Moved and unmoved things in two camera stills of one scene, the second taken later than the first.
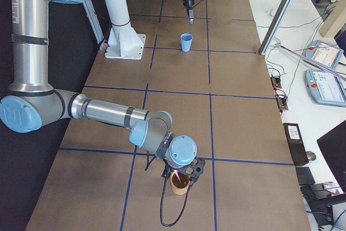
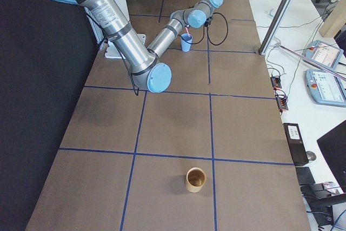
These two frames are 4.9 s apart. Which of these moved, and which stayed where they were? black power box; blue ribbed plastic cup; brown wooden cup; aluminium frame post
Moved: brown wooden cup
Stayed: black power box; blue ribbed plastic cup; aluminium frame post
